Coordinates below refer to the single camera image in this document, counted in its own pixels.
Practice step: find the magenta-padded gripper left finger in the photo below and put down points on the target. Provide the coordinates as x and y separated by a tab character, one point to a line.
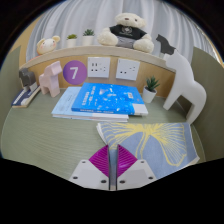
90	173

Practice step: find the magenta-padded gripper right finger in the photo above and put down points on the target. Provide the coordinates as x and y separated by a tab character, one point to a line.
133	173

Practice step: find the blue towel with yellow print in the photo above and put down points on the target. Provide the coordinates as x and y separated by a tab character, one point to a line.
160	146

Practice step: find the light blue book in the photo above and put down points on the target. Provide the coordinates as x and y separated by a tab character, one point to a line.
63	106

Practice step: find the spiky potted plant, white pot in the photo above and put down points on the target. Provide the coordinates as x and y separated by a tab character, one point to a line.
149	95

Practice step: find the pink horse figure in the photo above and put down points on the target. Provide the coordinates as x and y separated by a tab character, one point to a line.
50	80

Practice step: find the round purple number sign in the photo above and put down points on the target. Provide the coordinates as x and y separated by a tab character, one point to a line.
74	72

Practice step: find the large white horse figure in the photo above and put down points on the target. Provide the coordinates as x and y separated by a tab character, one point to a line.
186	80

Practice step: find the dark grey horse figure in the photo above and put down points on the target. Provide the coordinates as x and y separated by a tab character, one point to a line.
26	76

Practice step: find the curved wooden ledge shelf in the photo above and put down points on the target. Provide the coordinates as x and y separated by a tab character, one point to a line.
100	50

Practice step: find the small potted plant, white pot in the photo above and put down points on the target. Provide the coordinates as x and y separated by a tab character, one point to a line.
88	40
71	42

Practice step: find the black horse figure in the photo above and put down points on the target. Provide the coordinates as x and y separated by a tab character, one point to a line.
165	45

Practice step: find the small cream plush toy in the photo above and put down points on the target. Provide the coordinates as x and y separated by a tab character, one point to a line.
47	45

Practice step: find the cream teddy bear, black shirt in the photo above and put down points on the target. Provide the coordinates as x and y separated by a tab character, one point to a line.
126	31

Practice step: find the white curtain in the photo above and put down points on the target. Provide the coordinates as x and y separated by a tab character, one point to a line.
83	16

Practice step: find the white wall socket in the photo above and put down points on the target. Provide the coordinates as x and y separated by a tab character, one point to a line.
128	69
98	67

